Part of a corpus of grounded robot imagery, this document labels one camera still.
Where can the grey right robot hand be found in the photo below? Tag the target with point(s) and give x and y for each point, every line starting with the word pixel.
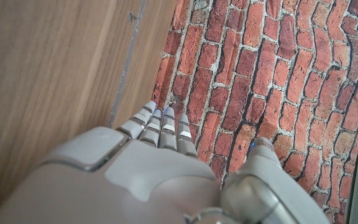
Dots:
pixel 154 186

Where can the red brick print backdrop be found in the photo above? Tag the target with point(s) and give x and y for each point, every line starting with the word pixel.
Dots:
pixel 259 62

